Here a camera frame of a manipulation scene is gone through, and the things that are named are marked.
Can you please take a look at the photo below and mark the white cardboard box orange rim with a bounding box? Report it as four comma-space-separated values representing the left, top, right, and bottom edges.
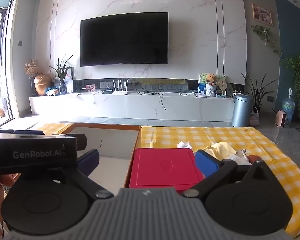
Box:
67, 123, 141, 188

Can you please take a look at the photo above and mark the white router with antennas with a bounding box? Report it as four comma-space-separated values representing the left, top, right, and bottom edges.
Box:
112, 79, 129, 95

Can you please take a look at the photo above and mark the green plant in glass vase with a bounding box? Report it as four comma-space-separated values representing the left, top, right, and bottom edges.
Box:
49, 54, 75, 95

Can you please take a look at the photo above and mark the black power cable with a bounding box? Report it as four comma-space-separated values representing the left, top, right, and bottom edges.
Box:
135, 83, 167, 110

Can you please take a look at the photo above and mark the red box lid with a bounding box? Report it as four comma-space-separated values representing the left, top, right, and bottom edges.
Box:
129, 148, 205, 193

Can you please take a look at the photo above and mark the black picture frame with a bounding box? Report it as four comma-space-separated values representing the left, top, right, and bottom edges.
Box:
62, 67, 73, 93

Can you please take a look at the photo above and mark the yellow checkered tablecloth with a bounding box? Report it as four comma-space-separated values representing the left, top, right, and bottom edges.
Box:
36, 122, 300, 239

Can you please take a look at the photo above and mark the crumpled white tissue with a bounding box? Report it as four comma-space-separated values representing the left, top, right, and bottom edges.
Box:
177, 141, 194, 151

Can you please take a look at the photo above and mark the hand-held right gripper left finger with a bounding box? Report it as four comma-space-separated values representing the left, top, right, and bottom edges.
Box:
46, 149, 115, 201

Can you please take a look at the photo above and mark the pink space heater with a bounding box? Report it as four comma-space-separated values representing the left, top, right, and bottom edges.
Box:
276, 109, 287, 128

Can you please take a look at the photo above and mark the woven basket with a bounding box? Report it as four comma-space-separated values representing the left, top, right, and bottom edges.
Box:
249, 107, 260, 127

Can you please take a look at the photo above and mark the black flat television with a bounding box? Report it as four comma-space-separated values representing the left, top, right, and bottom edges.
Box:
80, 12, 169, 67

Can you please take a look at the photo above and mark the dried flower bouquet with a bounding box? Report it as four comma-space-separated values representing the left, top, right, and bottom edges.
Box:
24, 59, 39, 97

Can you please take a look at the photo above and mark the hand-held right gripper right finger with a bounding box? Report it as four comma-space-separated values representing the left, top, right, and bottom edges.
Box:
182, 149, 274, 201

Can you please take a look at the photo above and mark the framed wall picture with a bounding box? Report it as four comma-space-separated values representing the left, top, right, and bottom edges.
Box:
252, 3, 273, 27

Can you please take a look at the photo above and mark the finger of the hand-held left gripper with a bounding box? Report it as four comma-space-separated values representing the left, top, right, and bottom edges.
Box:
0, 129, 68, 137

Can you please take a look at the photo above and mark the hanging vine plant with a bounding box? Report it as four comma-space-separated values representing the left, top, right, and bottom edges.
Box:
251, 25, 282, 55

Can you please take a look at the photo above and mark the blue water jug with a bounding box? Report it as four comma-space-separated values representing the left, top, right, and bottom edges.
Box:
281, 89, 296, 123

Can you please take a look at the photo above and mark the snake plant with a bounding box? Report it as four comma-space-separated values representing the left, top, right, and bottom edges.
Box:
241, 72, 277, 113

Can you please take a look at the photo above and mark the green blue painting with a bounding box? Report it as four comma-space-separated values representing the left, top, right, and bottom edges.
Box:
198, 72, 226, 94

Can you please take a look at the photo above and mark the silver trash can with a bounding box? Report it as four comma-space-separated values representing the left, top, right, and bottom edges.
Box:
231, 94, 254, 127

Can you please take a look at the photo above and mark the round decorative fan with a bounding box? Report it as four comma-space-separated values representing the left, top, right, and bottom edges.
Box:
216, 80, 228, 92

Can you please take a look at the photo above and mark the brown teddy bear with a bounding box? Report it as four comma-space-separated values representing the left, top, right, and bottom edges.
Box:
205, 74, 217, 97

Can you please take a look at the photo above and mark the yellow cloth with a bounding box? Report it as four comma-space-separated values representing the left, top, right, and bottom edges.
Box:
202, 142, 237, 161

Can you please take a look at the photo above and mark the white marble television console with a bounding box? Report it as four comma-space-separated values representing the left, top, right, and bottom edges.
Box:
29, 90, 237, 123

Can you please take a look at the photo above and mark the sliding glass door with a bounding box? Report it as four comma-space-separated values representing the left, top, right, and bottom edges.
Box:
0, 0, 22, 128

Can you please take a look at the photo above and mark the leafy potted plant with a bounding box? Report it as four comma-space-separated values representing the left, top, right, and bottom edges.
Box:
280, 53, 300, 112

